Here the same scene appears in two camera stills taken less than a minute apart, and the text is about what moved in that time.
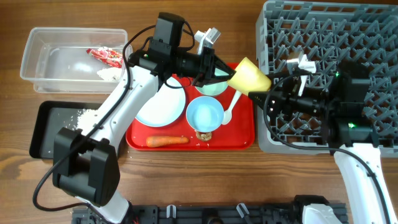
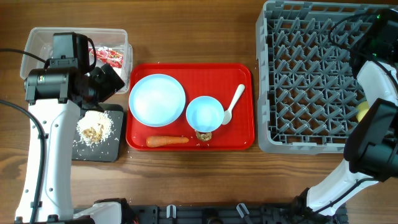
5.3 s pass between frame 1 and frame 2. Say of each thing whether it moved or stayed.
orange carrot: stayed
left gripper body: moved
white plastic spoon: stayed
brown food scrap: stayed
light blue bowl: stayed
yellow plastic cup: moved
